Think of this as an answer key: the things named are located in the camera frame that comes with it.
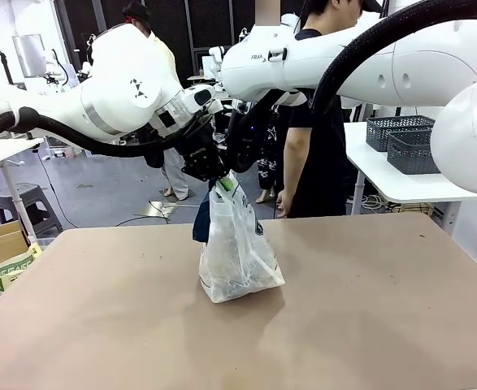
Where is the clear plastic bag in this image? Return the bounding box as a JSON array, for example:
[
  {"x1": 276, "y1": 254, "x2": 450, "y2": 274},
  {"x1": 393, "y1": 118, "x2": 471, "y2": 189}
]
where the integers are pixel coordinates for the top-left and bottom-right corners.
[{"x1": 192, "y1": 170, "x2": 286, "y2": 305}]

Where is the white cable bundle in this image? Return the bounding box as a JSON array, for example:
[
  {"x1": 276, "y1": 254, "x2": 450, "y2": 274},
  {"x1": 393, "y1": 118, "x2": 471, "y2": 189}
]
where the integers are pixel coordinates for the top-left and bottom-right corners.
[{"x1": 362, "y1": 193, "x2": 400, "y2": 213}]

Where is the grey plastic lattice basket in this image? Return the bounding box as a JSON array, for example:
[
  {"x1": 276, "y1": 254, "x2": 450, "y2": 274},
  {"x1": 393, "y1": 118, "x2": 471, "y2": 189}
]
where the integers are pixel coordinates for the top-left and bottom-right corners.
[
  {"x1": 366, "y1": 115, "x2": 437, "y2": 154},
  {"x1": 386, "y1": 128, "x2": 443, "y2": 176}
]

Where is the black corrugated hose, right arm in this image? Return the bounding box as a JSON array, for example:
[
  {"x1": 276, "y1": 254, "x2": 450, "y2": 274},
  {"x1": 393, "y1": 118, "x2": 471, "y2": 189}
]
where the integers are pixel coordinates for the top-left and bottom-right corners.
[{"x1": 307, "y1": 0, "x2": 465, "y2": 115}]

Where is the person's right forearm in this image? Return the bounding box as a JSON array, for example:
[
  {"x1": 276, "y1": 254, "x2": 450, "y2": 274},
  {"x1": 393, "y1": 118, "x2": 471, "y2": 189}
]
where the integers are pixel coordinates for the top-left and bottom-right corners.
[{"x1": 282, "y1": 125, "x2": 306, "y2": 196}]

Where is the grey plastic step stool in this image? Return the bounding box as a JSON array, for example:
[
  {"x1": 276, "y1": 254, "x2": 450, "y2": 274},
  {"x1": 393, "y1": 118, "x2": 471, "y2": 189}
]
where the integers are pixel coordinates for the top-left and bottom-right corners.
[{"x1": 0, "y1": 182, "x2": 64, "y2": 237}]

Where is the wooden pallet crate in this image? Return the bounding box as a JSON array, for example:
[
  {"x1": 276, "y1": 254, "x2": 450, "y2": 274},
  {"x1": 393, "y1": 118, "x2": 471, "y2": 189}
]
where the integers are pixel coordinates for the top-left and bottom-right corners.
[{"x1": 398, "y1": 201, "x2": 435, "y2": 216}]

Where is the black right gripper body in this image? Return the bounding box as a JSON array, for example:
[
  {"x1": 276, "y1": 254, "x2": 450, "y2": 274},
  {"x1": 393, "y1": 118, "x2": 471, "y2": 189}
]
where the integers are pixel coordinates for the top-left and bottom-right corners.
[{"x1": 226, "y1": 121, "x2": 264, "y2": 174}]

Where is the person in pale yellow shirt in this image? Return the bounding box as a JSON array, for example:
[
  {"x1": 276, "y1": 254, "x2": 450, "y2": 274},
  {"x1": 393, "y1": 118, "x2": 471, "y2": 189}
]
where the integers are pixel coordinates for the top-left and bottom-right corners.
[{"x1": 122, "y1": 0, "x2": 190, "y2": 201}]

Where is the black corrugated hose, arm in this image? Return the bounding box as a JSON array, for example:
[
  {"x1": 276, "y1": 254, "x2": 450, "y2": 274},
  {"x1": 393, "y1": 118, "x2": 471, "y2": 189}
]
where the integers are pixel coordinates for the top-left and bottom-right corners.
[
  {"x1": 307, "y1": 0, "x2": 465, "y2": 115},
  {"x1": 0, "y1": 106, "x2": 206, "y2": 158}
]

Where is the white height-adjustable desk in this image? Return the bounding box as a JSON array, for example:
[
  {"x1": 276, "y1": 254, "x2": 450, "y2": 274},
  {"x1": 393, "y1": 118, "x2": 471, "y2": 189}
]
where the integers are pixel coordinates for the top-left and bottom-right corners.
[{"x1": 0, "y1": 136, "x2": 46, "y2": 247}]

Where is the person's right hand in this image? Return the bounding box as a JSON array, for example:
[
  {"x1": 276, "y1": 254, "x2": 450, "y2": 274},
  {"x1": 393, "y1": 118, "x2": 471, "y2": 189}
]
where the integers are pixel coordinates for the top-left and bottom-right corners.
[{"x1": 276, "y1": 188, "x2": 295, "y2": 217}]

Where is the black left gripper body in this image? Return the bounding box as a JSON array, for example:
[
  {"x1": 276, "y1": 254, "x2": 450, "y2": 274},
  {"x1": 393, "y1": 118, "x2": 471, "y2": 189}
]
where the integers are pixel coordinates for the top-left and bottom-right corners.
[{"x1": 180, "y1": 121, "x2": 225, "y2": 183}]

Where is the white side table with baskets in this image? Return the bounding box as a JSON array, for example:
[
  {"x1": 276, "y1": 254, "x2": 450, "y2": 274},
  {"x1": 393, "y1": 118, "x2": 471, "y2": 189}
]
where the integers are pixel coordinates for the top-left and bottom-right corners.
[{"x1": 342, "y1": 120, "x2": 477, "y2": 216}]

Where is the grey monitor panel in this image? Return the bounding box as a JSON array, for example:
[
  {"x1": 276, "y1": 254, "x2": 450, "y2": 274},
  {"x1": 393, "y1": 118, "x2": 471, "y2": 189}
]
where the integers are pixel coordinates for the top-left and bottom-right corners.
[{"x1": 11, "y1": 33, "x2": 46, "y2": 78}]

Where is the black corrugated hose, left arm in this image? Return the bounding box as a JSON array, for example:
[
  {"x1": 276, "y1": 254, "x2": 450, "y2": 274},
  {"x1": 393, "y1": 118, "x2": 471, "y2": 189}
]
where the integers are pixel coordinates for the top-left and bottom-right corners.
[{"x1": 0, "y1": 106, "x2": 206, "y2": 158}]

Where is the person in black shirt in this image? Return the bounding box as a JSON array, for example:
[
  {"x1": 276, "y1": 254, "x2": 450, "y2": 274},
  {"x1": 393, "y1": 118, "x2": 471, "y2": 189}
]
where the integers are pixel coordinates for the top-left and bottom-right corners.
[{"x1": 276, "y1": 0, "x2": 385, "y2": 220}]

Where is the person in star print trousers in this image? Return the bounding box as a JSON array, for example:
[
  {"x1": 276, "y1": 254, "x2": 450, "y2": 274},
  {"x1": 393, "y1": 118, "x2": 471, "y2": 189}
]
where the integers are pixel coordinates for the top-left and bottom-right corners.
[{"x1": 254, "y1": 0, "x2": 286, "y2": 205}]

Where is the green printed paper sack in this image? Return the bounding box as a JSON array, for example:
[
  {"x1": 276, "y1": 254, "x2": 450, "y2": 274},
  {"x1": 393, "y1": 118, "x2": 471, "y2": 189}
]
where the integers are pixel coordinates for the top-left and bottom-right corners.
[{"x1": 0, "y1": 242, "x2": 43, "y2": 292}]

